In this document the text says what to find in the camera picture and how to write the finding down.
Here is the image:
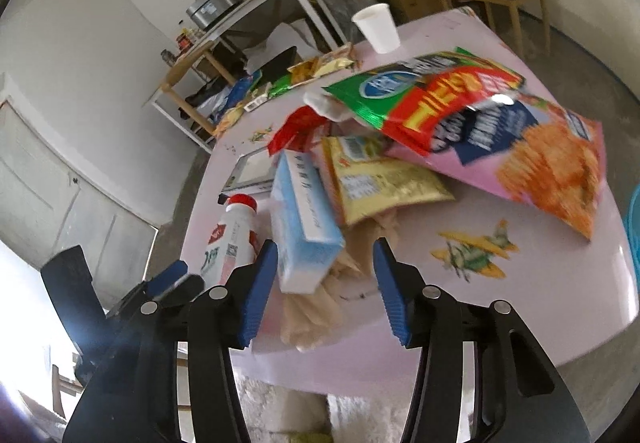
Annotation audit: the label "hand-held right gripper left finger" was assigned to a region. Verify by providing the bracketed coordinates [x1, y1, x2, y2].
[65, 239, 281, 443]

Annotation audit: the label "white panel door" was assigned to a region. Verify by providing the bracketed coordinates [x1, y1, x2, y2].
[0, 88, 158, 284]

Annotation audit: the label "light wooden chair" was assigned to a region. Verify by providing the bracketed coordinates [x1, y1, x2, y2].
[162, 43, 241, 144]

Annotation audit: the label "orange yellow snack packet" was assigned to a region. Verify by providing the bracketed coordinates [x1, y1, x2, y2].
[215, 105, 246, 134]

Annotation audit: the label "white paper cup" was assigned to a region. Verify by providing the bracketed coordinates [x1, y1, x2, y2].
[351, 3, 401, 54]

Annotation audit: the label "green red snack bag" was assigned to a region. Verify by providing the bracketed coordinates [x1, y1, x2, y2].
[320, 47, 526, 158]

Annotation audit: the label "red wrapper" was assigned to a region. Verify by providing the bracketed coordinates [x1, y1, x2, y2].
[267, 105, 328, 156]

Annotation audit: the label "brown cardboard box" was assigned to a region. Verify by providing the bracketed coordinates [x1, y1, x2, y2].
[385, 0, 446, 24]

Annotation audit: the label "gold snack packet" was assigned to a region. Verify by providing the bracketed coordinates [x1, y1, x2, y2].
[320, 135, 456, 226]

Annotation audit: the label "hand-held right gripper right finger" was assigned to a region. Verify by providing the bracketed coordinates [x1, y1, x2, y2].
[372, 237, 591, 443]

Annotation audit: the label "white sheet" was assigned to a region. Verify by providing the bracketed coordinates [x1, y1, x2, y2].
[250, 20, 321, 68]

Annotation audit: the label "blue snack bag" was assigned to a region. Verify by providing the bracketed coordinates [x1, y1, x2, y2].
[220, 70, 263, 108]

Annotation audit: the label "silver rice cooker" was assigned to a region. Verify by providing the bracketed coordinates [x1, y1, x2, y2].
[186, 0, 243, 28]

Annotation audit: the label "green snack packet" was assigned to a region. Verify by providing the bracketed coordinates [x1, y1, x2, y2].
[267, 73, 296, 98]

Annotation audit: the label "clear plastic bag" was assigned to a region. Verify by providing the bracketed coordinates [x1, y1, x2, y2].
[307, 0, 361, 41]

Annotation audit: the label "grey box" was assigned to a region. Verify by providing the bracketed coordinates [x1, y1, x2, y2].
[220, 145, 281, 196]

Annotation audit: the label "white tissue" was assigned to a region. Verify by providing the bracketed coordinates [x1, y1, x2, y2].
[303, 90, 351, 121]

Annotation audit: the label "blue white carton box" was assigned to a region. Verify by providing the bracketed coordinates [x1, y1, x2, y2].
[270, 150, 347, 295]

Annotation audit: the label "dark clothes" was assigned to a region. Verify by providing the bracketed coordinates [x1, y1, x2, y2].
[185, 78, 236, 114]

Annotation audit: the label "white bottle red cap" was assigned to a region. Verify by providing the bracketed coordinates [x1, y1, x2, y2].
[200, 194, 261, 286]

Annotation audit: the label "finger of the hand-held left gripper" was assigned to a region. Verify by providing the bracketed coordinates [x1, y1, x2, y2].
[145, 260, 203, 304]

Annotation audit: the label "pink chips bag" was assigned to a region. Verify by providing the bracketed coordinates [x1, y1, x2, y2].
[385, 90, 607, 242]

